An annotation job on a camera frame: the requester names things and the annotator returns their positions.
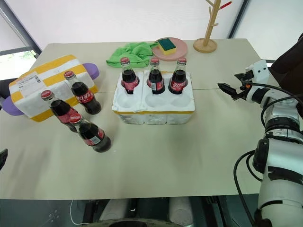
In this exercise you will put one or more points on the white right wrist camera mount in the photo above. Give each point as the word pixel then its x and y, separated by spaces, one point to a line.
pixel 259 71

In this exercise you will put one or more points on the white foam bottle tray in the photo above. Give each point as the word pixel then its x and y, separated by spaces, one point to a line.
pixel 154 113

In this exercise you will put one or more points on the green cloth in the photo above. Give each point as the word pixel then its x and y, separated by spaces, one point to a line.
pixel 132 53

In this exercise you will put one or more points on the purple cushion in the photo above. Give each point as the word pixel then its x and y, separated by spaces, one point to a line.
pixel 91 69

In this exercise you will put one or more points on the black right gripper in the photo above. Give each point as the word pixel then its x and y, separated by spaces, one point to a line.
pixel 245 88

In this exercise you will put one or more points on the dark brown bulky object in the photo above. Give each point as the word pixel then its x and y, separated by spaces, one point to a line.
pixel 291 61

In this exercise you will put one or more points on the glass cola bottle red cap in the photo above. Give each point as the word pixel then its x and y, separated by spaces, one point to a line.
pixel 85 98
pixel 155 80
pixel 59 110
pixel 129 79
pixel 94 137
pixel 178 81

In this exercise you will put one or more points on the white parcel with yellow tape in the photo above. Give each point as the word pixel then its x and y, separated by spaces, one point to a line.
pixel 59 71

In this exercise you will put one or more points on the yellow green sponge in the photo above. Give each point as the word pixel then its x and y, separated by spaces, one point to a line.
pixel 166 46

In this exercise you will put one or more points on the white rounded shape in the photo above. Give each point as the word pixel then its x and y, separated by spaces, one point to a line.
pixel 116 209
pixel 181 209

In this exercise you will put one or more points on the pink round plate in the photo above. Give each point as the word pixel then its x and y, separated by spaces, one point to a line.
pixel 180 48

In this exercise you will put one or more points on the black furniture piece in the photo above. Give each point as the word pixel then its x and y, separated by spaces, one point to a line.
pixel 6 88

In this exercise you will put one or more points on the wooden branch rack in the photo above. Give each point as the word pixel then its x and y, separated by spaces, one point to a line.
pixel 205 45

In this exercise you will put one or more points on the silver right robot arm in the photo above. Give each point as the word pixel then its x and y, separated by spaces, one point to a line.
pixel 281 113

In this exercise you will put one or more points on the dark grey window frame bar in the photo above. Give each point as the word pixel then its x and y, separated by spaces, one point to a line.
pixel 21 28
pixel 237 20

